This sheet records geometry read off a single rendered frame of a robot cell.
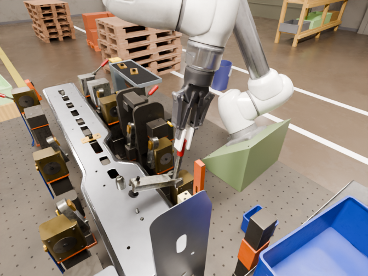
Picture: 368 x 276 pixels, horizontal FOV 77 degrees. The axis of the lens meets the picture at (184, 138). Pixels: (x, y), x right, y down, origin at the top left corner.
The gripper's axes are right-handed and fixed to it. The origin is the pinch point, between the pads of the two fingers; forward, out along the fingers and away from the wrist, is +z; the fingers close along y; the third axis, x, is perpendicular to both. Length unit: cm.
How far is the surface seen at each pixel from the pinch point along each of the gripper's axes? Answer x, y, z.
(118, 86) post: -92, -19, 17
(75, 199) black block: -17.3, 25.3, 29.5
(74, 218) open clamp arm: -3.9, 28.7, 23.5
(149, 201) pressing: -1.5, 6.9, 23.6
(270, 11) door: -590, -818, -119
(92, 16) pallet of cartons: -574, -147, 11
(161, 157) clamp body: -14.8, -4.7, 17.7
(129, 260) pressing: 12.1, 19.4, 27.0
